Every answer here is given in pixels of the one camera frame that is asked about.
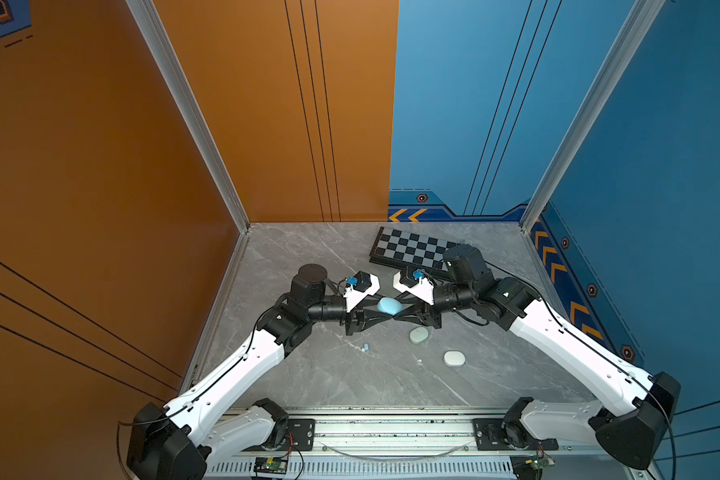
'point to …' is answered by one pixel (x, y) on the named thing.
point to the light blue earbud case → (389, 305)
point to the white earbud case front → (454, 358)
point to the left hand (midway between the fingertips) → (387, 306)
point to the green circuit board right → (540, 463)
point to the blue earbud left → (366, 347)
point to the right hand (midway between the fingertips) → (395, 305)
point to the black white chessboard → (403, 249)
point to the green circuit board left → (272, 464)
